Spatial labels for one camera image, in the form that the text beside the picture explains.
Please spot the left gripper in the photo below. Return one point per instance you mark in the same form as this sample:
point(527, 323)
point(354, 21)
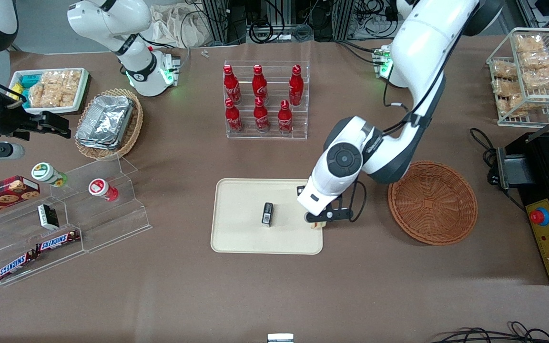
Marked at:
point(299, 190)

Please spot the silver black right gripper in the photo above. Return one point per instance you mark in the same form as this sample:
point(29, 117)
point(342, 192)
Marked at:
point(11, 121)

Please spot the small tan sandwich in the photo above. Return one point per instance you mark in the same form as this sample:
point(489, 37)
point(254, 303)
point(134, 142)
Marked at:
point(319, 226)

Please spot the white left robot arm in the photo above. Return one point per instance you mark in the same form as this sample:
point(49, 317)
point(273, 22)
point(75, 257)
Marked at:
point(427, 43)

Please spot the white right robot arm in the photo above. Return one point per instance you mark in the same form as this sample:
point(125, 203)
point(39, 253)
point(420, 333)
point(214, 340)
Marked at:
point(112, 19)

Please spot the white rectangular snack tray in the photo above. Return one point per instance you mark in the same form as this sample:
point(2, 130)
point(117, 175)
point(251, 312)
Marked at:
point(15, 74)

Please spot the cream plastic serving tray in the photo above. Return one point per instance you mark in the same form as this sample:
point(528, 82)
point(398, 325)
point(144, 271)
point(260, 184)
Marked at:
point(241, 228)

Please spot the light wicker oval basket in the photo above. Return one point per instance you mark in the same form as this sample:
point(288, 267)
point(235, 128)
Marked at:
point(134, 128)

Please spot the brown round wicker basket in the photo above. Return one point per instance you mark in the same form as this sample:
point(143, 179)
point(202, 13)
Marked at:
point(432, 205)

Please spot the clear wrapped rice cracker pack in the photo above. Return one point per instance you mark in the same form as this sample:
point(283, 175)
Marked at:
point(529, 44)
point(513, 105)
point(71, 85)
point(539, 59)
point(53, 90)
point(37, 95)
point(507, 87)
point(543, 78)
point(503, 70)

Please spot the green sunflower yogurt cup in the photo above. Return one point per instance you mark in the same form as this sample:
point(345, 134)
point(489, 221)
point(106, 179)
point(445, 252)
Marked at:
point(43, 172)

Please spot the yellow snack packet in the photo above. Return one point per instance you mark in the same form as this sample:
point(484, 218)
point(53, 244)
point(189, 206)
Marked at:
point(15, 92)

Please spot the teal snack packet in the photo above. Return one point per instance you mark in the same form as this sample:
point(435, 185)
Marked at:
point(27, 81)

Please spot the small black snack box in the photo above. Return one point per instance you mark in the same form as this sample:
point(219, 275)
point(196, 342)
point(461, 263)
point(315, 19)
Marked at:
point(267, 214)
point(48, 216)

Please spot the stacked aluminium foil trays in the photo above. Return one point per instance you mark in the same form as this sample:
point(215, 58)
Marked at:
point(105, 119)

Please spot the red tartan cookie box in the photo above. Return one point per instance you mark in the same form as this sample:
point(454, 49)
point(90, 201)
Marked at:
point(3, 195)

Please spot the red strawberry yogurt cup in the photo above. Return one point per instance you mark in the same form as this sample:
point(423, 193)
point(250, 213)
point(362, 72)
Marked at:
point(99, 188)

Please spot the clear acrylic bottle rack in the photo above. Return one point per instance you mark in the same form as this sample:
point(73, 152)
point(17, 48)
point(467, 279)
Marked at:
point(269, 136)

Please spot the red Coca-Cola aluminium bottle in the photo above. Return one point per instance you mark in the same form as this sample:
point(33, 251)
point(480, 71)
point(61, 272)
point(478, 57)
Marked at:
point(285, 119)
point(259, 85)
point(233, 119)
point(296, 88)
point(231, 85)
point(261, 116)

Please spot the Snickers chocolate bar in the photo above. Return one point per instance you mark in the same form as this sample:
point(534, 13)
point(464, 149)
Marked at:
point(15, 267)
point(57, 242)

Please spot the clear acrylic stepped display shelf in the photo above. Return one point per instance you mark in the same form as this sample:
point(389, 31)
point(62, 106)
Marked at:
point(112, 224)

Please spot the white black device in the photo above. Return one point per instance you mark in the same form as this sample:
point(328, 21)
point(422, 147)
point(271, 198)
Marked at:
point(280, 338)

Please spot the white connector box green light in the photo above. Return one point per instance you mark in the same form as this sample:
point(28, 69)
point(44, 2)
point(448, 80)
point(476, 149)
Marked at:
point(381, 62)
point(169, 71)

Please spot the beige cloth bag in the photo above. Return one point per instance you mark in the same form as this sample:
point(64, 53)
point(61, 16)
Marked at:
point(174, 26)

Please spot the red emergency stop button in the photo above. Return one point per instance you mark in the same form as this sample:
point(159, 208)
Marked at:
point(537, 216)

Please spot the black grill appliance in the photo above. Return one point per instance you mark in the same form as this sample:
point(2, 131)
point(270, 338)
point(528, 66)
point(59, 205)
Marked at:
point(541, 159)

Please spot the aluminium frame post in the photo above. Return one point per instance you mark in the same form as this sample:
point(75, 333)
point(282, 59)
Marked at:
point(343, 19)
point(217, 19)

